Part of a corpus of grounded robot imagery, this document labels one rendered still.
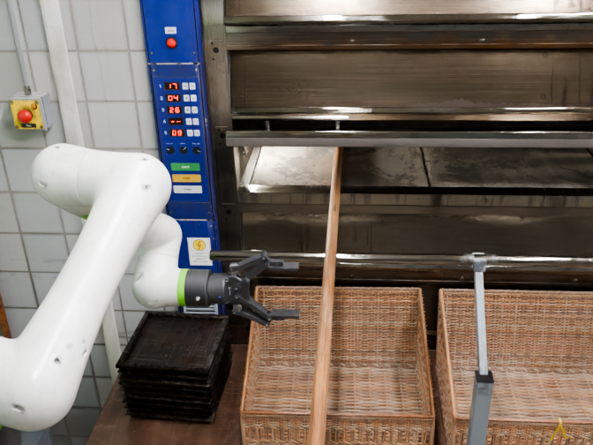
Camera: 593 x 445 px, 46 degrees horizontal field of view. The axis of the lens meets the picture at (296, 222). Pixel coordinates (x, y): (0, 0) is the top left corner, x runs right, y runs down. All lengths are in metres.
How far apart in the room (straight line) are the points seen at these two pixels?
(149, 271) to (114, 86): 0.68
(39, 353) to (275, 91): 1.18
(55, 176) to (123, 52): 0.83
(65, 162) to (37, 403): 0.46
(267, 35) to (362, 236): 0.70
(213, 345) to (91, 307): 1.03
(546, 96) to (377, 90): 0.48
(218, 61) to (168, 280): 0.70
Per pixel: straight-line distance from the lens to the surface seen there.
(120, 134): 2.22
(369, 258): 1.85
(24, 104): 2.21
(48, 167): 1.37
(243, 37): 2.04
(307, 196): 2.18
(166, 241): 1.71
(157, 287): 1.69
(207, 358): 2.15
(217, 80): 2.09
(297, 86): 2.05
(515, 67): 2.10
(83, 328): 1.17
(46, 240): 2.48
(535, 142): 2.01
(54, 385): 1.13
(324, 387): 1.38
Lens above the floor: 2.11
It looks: 28 degrees down
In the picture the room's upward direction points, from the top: 2 degrees counter-clockwise
